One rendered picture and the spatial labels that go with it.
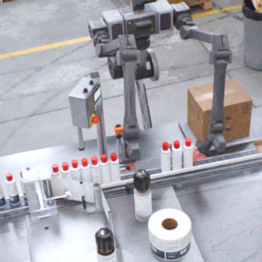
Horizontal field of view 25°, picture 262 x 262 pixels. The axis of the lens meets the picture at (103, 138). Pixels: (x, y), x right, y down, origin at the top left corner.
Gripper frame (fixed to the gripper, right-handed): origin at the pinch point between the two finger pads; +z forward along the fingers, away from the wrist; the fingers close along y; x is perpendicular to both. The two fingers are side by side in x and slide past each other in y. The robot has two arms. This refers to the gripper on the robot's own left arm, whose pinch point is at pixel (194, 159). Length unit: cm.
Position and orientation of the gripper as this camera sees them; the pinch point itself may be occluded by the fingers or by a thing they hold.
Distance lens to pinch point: 327.1
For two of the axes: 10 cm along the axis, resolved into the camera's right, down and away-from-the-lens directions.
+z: -5.5, 7.3, 4.1
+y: 2.0, 5.9, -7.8
